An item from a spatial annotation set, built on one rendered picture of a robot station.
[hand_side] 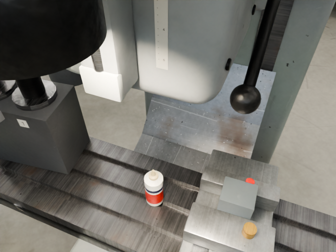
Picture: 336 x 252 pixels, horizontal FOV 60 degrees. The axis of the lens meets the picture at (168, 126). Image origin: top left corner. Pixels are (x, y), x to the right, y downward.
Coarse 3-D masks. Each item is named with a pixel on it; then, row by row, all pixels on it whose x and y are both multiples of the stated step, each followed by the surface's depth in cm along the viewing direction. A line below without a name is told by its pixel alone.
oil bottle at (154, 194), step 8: (144, 176) 61; (152, 176) 59; (160, 176) 60; (144, 184) 61; (152, 184) 59; (160, 184) 60; (152, 192) 61; (160, 192) 62; (152, 200) 63; (160, 200) 64
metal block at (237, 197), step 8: (224, 184) 52; (232, 184) 52; (240, 184) 52; (248, 184) 52; (224, 192) 51; (232, 192) 51; (240, 192) 51; (248, 192) 51; (256, 192) 51; (224, 200) 50; (232, 200) 50; (240, 200) 50; (248, 200) 50; (224, 208) 52; (232, 208) 51; (240, 208) 50; (248, 208) 49; (240, 216) 52; (248, 216) 51
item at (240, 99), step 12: (276, 0) 28; (264, 12) 28; (276, 12) 28; (264, 24) 28; (264, 36) 28; (264, 48) 28; (252, 60) 28; (252, 72) 28; (240, 84) 28; (252, 84) 28; (240, 96) 27; (252, 96) 27; (240, 108) 28; (252, 108) 28
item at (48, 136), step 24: (0, 96) 61; (48, 96) 61; (72, 96) 66; (24, 120) 59; (48, 120) 58; (72, 120) 68; (0, 144) 69; (24, 144) 66; (48, 144) 63; (72, 144) 70; (48, 168) 71
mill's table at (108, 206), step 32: (0, 160) 74; (96, 160) 74; (128, 160) 74; (160, 160) 74; (0, 192) 68; (32, 192) 68; (64, 192) 68; (96, 192) 68; (128, 192) 69; (192, 192) 68; (64, 224) 65; (96, 224) 62; (128, 224) 62; (160, 224) 62; (288, 224) 64; (320, 224) 62
